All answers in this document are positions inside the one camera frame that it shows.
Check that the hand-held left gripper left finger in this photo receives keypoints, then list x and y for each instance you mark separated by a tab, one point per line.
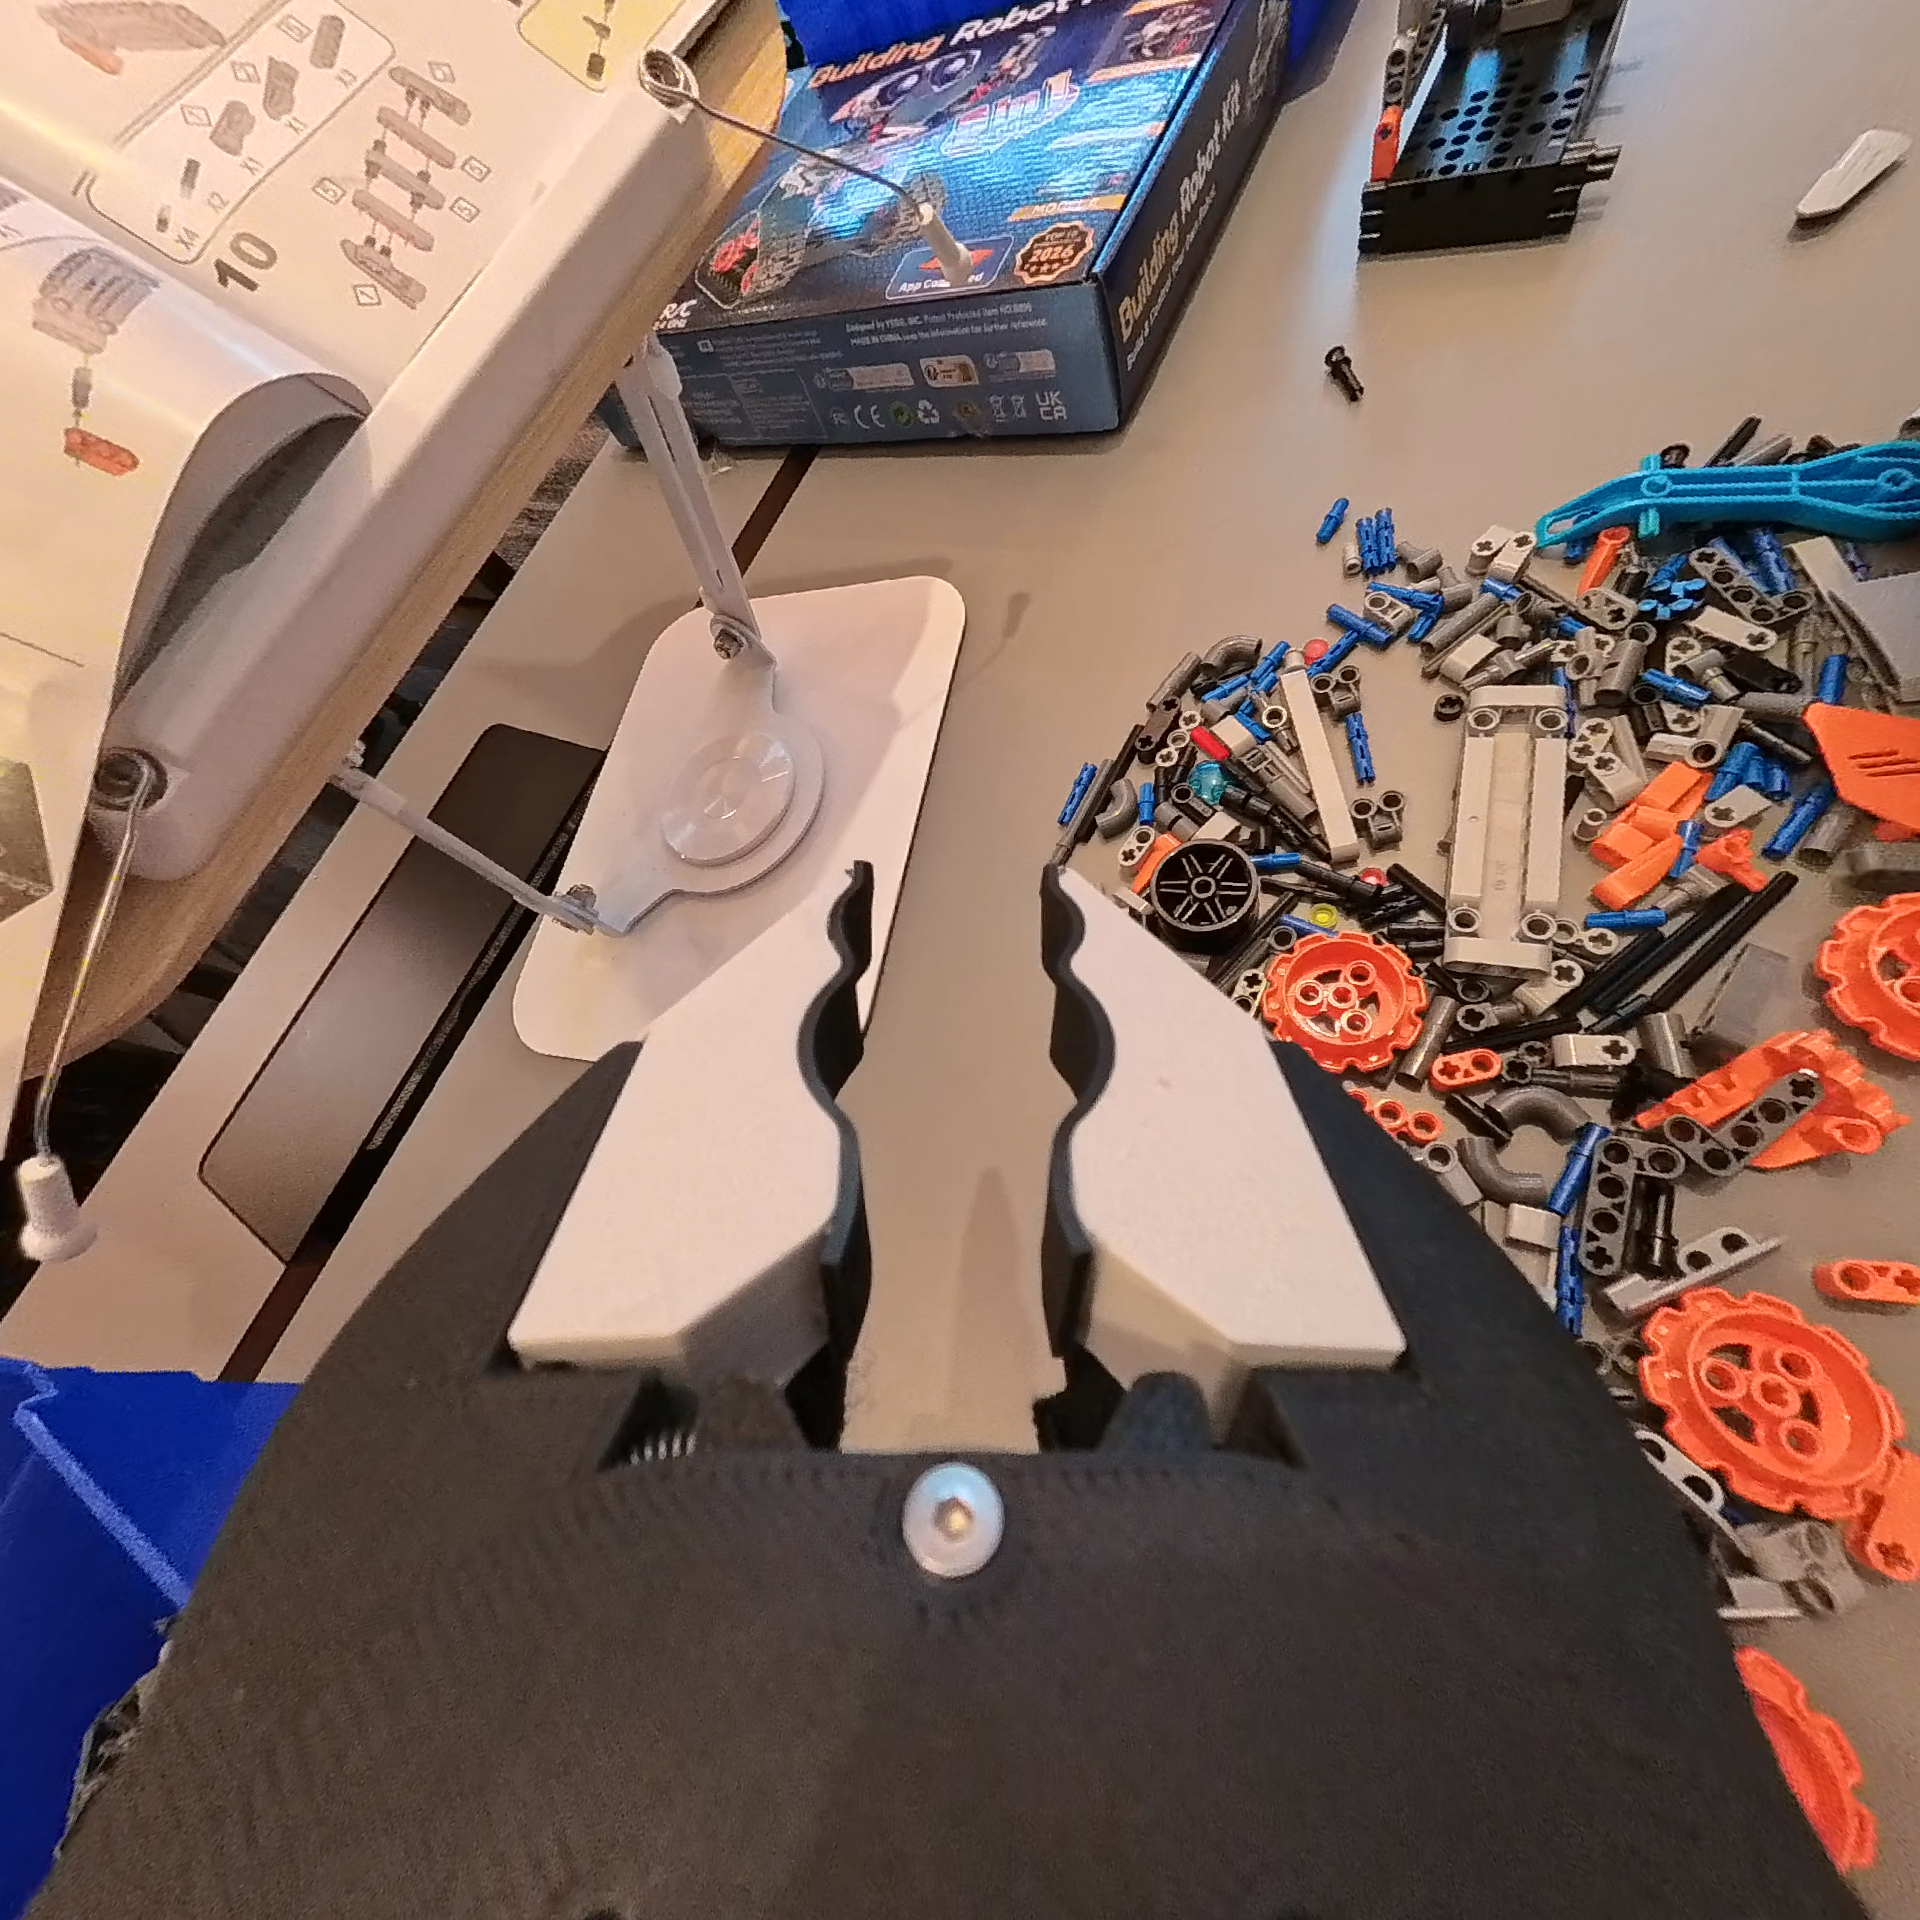
675	1203

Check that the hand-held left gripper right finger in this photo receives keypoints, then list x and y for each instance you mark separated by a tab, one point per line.
1245	1203

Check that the grey double beam frame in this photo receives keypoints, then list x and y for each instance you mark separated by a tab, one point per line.
1479	840

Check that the pile of plastic building pieces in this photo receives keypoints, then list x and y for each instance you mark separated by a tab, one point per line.
1650	645

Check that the black perforated base assembly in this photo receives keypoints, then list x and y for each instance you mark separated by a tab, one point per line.
1479	225

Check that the long grey holed beam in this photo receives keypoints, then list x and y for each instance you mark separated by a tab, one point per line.
1404	59

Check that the pale grey curved slope piece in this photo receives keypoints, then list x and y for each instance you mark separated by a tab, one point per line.
1852	178

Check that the orange gear wheel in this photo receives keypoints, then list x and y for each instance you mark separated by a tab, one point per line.
1852	938
1291	1035
1800	1756
1679	1441

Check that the black spoked wheel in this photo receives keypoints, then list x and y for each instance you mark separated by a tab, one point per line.
1208	886

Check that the white book stand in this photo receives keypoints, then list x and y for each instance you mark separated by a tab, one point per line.
840	707

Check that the small blue tagged bin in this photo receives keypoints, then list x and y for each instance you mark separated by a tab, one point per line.
90	1576

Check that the orange curved panel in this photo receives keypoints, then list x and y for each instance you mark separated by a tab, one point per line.
1873	764

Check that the black connector pin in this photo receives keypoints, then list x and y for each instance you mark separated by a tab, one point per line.
1342	373

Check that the dark blue cardboard box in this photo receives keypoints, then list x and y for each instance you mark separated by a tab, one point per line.
899	375

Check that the grey curved panel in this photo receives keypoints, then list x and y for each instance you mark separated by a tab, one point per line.
1881	630

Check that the teal brick separator tool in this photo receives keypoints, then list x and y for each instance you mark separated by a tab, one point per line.
1861	496

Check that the open instruction booklet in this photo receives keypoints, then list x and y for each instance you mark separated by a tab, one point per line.
224	180

